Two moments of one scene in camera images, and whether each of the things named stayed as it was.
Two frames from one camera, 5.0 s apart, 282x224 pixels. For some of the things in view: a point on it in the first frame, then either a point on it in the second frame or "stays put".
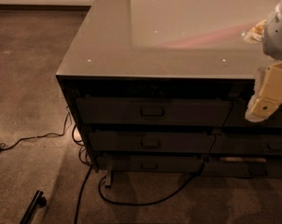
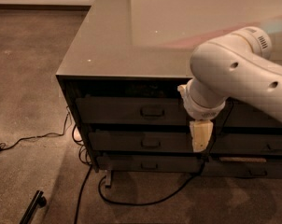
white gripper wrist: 277,32 -> 199,110
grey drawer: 105,162 stays put
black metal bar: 38,201 stays put
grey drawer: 152,112 stays put
